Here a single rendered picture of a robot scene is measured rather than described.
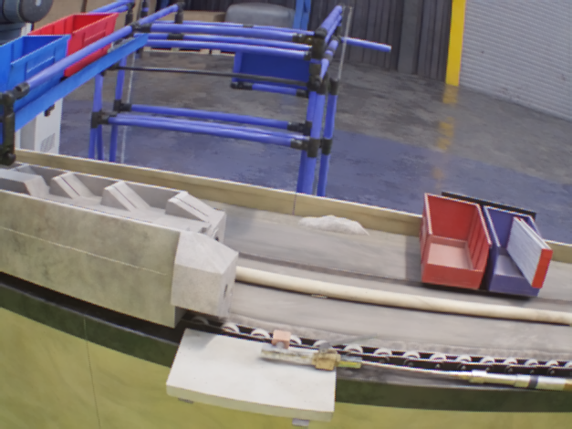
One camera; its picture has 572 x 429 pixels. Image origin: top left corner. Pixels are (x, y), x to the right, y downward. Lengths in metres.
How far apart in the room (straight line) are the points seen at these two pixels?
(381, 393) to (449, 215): 0.84
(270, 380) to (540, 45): 10.95
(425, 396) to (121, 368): 0.66
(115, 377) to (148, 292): 0.27
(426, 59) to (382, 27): 0.97
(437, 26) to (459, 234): 9.60
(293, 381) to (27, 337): 0.68
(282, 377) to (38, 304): 0.59
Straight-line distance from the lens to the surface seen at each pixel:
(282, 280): 1.58
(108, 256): 1.28
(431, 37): 11.52
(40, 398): 1.65
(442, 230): 2.00
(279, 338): 1.25
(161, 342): 1.31
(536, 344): 1.59
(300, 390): 1.17
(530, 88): 11.85
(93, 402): 1.53
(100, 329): 1.36
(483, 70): 11.59
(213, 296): 1.19
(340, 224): 1.95
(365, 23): 11.47
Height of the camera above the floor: 1.50
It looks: 21 degrees down
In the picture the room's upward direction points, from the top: 8 degrees clockwise
